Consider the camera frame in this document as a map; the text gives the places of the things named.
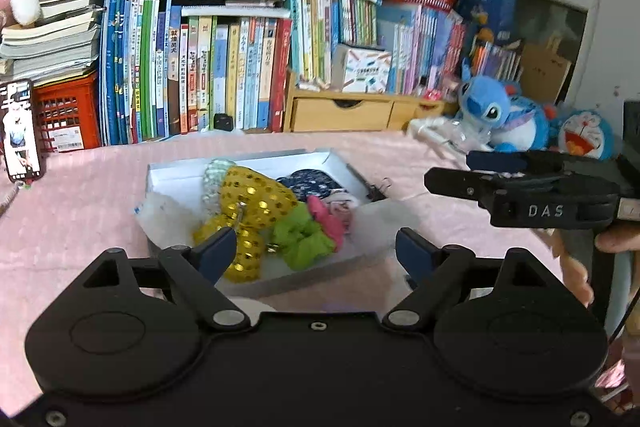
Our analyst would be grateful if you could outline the wooden drawer organizer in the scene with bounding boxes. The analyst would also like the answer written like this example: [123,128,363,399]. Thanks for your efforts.
[283,72,446,133]

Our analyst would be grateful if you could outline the row of green spined books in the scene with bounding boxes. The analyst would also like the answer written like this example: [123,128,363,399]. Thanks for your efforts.
[290,0,382,82]

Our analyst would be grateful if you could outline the person's right hand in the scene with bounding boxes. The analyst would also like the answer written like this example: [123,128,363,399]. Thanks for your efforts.
[559,223,640,307]

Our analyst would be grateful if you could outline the black hair clip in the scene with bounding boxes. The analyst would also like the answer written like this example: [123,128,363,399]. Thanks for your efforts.
[366,179,396,204]

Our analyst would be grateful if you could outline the white sheer scrunchie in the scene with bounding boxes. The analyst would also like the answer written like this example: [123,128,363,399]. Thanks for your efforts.
[133,194,201,250]
[350,199,426,253]

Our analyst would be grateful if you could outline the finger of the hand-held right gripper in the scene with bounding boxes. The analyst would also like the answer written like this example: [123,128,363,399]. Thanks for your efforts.
[467,150,566,175]
[424,167,501,208]

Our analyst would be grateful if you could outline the white shallow box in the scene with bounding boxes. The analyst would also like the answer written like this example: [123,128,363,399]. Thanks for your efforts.
[145,148,388,300]

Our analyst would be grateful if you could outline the row of pink spined books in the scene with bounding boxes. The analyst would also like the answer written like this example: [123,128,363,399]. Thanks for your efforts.
[377,2,467,96]

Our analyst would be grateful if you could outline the pale green patterned scrunchie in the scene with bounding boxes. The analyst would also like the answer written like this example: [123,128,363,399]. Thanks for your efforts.
[202,158,237,208]

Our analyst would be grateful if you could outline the phone strap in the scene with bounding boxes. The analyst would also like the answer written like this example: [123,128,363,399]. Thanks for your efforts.
[0,182,32,219]

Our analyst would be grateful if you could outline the blue printed box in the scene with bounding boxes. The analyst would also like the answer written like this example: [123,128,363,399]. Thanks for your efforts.
[455,0,519,46]

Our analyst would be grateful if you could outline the white printed cardboard box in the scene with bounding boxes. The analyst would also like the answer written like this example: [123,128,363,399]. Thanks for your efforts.
[332,44,394,94]

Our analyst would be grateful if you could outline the yellow sequin scrunchie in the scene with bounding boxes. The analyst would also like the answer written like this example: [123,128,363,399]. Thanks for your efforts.
[192,166,299,283]

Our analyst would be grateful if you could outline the lime green scrunchie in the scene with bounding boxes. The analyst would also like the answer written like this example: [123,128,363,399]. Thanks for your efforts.
[271,207,337,271]

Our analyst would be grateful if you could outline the navy patterned scrunchie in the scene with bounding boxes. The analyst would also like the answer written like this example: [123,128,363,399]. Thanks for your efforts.
[276,169,344,203]

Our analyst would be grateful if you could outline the row of thin books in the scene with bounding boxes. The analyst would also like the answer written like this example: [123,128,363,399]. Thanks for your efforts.
[470,42,524,80]

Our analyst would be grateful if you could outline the stack of white books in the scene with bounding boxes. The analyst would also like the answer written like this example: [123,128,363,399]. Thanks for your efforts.
[0,0,109,82]

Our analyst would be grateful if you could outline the blue alien plush toy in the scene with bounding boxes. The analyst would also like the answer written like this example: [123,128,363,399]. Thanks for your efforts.
[457,59,559,154]

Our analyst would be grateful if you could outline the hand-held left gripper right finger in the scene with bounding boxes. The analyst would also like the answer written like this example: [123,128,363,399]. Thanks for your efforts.
[382,228,556,330]

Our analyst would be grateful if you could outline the pink tablecloth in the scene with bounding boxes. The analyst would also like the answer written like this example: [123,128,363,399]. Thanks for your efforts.
[0,132,568,408]

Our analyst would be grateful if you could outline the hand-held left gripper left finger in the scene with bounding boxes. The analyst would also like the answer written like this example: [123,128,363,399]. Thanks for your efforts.
[75,227,251,330]

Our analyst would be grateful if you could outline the row of tall upright books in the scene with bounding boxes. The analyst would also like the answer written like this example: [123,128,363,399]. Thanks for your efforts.
[100,0,294,146]

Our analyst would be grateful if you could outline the red plastic crate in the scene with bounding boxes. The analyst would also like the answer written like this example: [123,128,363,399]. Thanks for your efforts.
[32,72,104,154]

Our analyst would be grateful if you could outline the blue cat plush toy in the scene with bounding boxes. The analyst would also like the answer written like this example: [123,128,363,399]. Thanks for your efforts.
[552,107,617,161]

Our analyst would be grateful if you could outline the white pink patterned scrunchie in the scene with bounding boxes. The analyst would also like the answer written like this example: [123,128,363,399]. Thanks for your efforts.
[325,189,359,214]

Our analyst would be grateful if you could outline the clear plastic packet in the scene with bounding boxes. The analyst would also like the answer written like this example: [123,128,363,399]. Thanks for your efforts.
[407,117,481,158]

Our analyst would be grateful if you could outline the brown cardboard box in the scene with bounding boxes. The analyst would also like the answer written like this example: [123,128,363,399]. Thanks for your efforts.
[520,42,574,104]

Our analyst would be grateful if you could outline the smartphone with lit screen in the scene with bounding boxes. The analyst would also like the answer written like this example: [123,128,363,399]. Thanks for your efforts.
[0,79,46,184]

